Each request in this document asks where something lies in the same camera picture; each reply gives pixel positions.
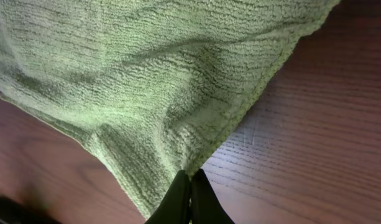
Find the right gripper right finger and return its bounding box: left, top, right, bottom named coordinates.
left=191, top=169, right=234, bottom=224

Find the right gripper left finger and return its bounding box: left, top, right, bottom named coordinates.
left=145, top=170, right=190, bottom=224

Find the light green microfiber cloth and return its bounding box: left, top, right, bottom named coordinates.
left=0, top=0, right=337, bottom=218

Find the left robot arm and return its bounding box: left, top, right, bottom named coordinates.
left=0, top=194, right=62, bottom=224

